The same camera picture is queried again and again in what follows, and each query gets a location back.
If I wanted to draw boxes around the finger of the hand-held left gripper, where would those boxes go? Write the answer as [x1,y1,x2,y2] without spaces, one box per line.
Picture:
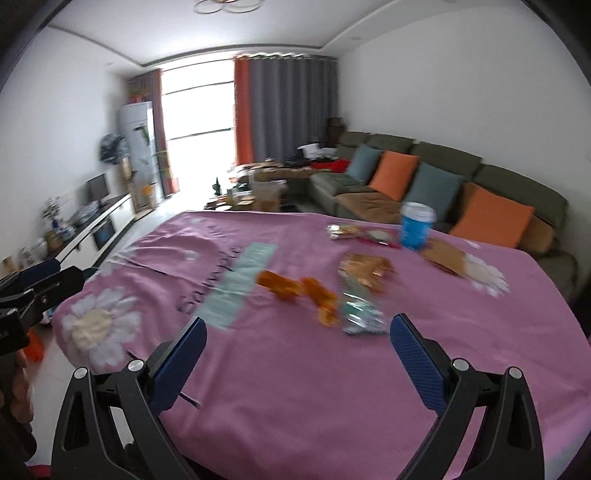
[18,267,86,325]
[0,257,62,292]

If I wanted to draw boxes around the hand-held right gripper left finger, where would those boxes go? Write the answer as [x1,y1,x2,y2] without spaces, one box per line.
[51,316,208,480]

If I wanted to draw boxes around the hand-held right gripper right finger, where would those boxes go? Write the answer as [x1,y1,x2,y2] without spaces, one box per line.
[389,313,546,480]

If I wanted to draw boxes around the person's left hand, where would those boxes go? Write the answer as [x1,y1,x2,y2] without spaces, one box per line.
[4,348,36,428]

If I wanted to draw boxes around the small potted flowers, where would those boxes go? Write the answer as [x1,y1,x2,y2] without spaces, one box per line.
[42,198,64,230]

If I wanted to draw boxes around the white television cabinet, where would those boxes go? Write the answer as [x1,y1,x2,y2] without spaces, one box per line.
[0,191,134,280]

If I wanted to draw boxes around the green and white wrapper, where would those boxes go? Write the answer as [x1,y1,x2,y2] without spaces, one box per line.
[341,277,389,337]

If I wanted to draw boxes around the black television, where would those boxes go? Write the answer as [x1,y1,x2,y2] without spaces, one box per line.
[86,173,110,205]

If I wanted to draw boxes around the crumpled gold wrapper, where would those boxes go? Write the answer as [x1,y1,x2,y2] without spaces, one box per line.
[338,252,396,294]

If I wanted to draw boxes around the brown paper packet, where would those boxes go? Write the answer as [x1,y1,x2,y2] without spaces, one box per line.
[421,240,469,278]

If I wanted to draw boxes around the pink floral blanket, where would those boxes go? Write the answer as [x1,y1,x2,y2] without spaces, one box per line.
[51,210,591,480]

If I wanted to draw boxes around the orange plastic wrapper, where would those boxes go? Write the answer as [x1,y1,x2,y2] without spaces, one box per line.
[256,270,342,328]

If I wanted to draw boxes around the blue paper cup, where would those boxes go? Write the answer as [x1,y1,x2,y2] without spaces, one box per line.
[399,202,437,251]

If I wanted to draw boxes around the clear biscuit packet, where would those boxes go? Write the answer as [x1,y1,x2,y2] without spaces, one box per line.
[327,224,400,249]

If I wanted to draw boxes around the brown sofa seat cover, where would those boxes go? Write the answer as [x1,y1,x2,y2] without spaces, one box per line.
[335,191,402,225]

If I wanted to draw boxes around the orange cushion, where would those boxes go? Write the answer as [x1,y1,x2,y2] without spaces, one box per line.
[369,151,421,201]
[450,184,536,250]

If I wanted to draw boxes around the white standing air conditioner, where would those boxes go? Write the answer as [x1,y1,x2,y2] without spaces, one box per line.
[119,102,160,213]

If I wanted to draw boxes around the cluttered coffee table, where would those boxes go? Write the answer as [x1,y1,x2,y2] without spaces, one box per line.
[203,161,289,213]

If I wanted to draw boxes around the large blue cushion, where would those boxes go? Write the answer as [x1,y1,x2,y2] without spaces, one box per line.
[406,162,465,222]

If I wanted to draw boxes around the cardboard box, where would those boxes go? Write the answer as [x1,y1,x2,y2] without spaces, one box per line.
[252,180,282,212]

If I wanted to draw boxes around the dark red curtain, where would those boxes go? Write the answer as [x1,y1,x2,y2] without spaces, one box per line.
[139,69,181,199]

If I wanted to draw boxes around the small blue cushion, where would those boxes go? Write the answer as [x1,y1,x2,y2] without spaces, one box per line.
[345,144,384,183]

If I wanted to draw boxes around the olive green sofa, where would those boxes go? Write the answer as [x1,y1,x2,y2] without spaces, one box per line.
[284,131,580,301]

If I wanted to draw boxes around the red cloth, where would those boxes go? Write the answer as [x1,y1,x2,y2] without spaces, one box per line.
[310,158,352,174]

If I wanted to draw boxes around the bright window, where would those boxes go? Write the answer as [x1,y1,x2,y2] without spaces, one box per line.
[159,60,238,195]

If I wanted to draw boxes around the brown wooden stand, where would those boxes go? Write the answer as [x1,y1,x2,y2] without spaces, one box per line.
[328,117,347,148]

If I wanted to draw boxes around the orange curtain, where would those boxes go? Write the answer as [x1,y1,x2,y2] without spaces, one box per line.
[233,55,254,167]

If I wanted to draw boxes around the grey curtain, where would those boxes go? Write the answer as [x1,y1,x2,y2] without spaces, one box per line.
[249,54,340,162]

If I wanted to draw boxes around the dark wall decoration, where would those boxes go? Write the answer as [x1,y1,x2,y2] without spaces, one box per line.
[99,133,127,163]

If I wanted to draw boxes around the ring ceiling light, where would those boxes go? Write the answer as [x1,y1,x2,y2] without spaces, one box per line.
[194,0,260,14]

